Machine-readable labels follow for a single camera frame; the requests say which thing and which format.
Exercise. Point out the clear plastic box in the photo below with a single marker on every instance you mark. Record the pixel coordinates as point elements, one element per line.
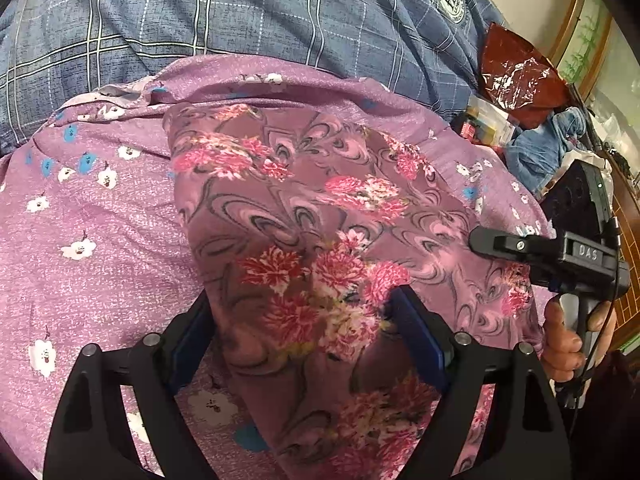
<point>482,121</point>

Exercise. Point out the blue plaid blanket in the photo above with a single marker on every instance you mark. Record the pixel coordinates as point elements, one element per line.
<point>200,10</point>

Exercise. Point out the purple white-flowered cloth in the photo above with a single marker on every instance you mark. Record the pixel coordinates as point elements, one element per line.
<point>100,210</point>

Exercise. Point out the framed bamboo picture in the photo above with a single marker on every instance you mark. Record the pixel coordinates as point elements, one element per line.
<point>585,40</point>

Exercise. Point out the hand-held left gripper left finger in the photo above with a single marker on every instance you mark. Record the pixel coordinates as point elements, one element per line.
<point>187,342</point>

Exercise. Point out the blue denim cloth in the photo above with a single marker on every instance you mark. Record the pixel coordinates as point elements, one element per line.
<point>540,150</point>

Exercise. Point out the mauve pink floral garment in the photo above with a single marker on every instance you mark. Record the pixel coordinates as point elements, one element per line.
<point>300,210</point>

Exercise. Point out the dark cloth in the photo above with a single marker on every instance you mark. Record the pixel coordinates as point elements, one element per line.
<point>615,420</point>

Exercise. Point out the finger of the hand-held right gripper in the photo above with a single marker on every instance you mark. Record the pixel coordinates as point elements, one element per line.
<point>510,246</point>

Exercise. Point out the person's right hand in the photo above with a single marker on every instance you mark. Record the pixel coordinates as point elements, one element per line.
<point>560,352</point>

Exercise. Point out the red plastic bag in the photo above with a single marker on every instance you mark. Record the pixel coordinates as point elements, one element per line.
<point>520,75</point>

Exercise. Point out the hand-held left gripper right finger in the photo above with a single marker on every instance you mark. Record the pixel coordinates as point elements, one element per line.
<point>416,331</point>

